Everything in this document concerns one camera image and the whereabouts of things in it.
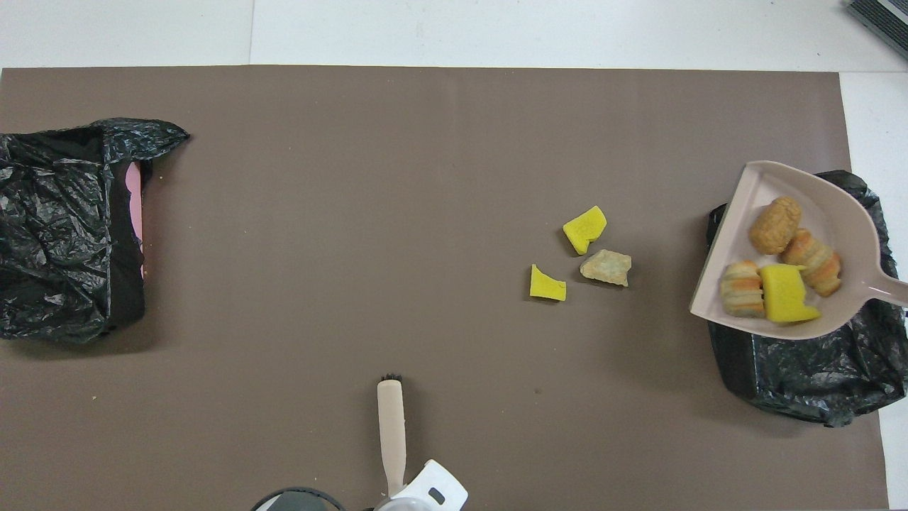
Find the notched yellow sponge piece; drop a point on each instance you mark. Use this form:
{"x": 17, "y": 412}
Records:
{"x": 784, "y": 294}

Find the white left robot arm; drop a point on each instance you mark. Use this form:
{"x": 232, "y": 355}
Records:
{"x": 298, "y": 500}

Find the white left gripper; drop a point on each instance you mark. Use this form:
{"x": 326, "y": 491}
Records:
{"x": 425, "y": 482}

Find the pink bin with black bag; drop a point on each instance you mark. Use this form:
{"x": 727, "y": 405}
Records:
{"x": 57, "y": 184}

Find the rounded yellow sponge piece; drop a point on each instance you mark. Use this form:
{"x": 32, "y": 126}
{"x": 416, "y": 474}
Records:
{"x": 584, "y": 228}

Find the pale puffed pastry chunk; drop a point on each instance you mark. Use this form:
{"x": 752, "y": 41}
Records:
{"x": 740, "y": 289}

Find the pale greenish bread chunk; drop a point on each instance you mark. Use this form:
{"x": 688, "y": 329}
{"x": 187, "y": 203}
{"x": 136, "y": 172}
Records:
{"x": 606, "y": 267}

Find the grey slatted device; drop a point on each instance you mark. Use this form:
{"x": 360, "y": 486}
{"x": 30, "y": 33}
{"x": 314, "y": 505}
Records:
{"x": 887, "y": 18}

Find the beige hand brush black bristles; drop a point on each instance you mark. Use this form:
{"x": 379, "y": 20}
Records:
{"x": 391, "y": 426}

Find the brown table mat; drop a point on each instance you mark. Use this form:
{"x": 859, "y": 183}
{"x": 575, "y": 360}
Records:
{"x": 454, "y": 92}

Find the brown bread roll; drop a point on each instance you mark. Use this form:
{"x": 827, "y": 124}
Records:
{"x": 774, "y": 226}

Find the orange striped croissant piece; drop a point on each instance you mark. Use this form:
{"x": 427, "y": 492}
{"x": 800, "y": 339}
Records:
{"x": 816, "y": 262}

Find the beige plastic dustpan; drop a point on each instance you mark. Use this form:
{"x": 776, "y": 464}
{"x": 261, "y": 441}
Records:
{"x": 837, "y": 213}

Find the small yellow sponge piece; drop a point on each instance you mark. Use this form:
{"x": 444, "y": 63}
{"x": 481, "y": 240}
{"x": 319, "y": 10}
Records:
{"x": 546, "y": 287}

